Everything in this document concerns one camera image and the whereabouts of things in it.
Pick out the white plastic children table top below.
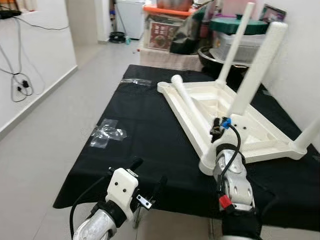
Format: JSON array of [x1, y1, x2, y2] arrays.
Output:
[[156, 80, 308, 176]]

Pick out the clear tape cross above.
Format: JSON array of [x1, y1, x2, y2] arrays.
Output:
[[90, 118, 128, 149]]

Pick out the clear tape strip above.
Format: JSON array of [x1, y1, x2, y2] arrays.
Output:
[[120, 78, 152, 87]]

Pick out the beige cloth covered shelf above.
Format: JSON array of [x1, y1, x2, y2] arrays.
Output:
[[139, 47, 203, 72]]

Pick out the clear plastic storage bin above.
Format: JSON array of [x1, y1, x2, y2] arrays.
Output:
[[210, 32, 268, 63]]

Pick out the black plastic bag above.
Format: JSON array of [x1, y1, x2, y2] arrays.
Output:
[[169, 7, 207, 55]]

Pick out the red printed cardboard box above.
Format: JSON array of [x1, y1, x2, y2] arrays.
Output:
[[148, 21, 181, 51]]

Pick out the mop with blue head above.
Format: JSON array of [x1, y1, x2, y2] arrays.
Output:
[[116, 0, 132, 46]]

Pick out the black round robot vacuum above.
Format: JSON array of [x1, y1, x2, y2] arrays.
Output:
[[108, 31, 127, 44]]

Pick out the purple printed box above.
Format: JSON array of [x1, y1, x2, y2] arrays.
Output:
[[260, 4, 287, 26]]

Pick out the orange bin lid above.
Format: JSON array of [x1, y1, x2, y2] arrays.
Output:
[[142, 4, 193, 18]]

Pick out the white fridge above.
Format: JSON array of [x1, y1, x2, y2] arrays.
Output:
[[116, 0, 146, 40]]

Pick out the black power strip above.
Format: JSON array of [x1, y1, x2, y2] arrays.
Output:
[[0, 9, 22, 20]]

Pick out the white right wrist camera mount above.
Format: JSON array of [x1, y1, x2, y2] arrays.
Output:
[[217, 114, 249, 151]]

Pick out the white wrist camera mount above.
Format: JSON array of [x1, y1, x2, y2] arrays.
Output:
[[217, 114, 249, 151], [106, 167, 140, 216]]

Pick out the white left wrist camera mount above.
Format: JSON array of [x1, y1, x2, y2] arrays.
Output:
[[106, 167, 140, 216]]

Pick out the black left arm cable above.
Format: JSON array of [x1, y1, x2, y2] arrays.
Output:
[[69, 172, 113, 236]]

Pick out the black wall cable with charger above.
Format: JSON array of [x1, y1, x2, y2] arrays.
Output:
[[0, 10, 71, 103]]

